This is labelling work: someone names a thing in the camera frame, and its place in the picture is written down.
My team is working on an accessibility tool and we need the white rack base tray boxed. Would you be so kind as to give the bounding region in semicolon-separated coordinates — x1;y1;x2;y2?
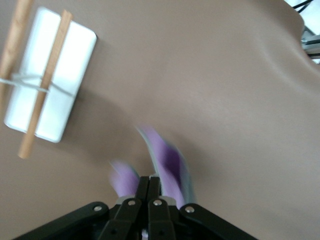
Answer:
3;6;98;144

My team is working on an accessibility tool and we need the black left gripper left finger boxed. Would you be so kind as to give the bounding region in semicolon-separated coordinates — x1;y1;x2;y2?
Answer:
12;176;150;240

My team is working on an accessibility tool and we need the brown table mat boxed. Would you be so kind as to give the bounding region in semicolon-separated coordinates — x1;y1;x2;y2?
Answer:
0;0;320;240

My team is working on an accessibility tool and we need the wooden rack rod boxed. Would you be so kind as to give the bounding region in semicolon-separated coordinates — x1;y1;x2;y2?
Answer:
17;9;74;160

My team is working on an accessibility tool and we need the wooden chopsticks pair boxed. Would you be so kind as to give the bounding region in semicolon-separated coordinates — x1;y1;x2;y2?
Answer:
0;0;34;85

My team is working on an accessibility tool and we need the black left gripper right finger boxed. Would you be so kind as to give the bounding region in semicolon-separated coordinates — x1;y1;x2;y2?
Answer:
149;176;253;240

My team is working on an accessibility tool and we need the grey and purple towel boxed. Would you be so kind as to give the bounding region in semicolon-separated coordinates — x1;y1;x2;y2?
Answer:
108;124;198;210

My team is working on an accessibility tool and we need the black cable bundle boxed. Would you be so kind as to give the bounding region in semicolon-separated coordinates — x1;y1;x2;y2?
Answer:
291;0;320;11

